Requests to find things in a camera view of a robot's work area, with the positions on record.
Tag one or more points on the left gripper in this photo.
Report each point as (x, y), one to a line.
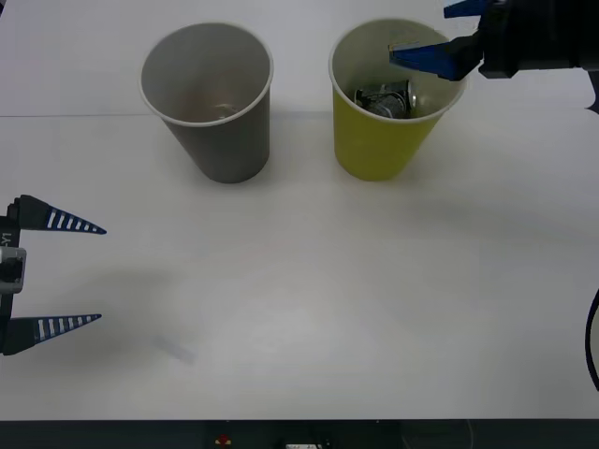
(10, 232)

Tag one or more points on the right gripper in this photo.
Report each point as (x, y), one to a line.
(503, 42)

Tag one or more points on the silver drink can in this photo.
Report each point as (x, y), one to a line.
(389, 105)

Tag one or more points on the black drink can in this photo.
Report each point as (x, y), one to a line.
(359, 96)

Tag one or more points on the yellow-green plastic waste bin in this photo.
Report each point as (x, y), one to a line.
(374, 149)

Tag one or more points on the grey plastic waste bin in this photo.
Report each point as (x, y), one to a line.
(224, 145)

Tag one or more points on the red round button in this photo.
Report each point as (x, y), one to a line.
(223, 440)

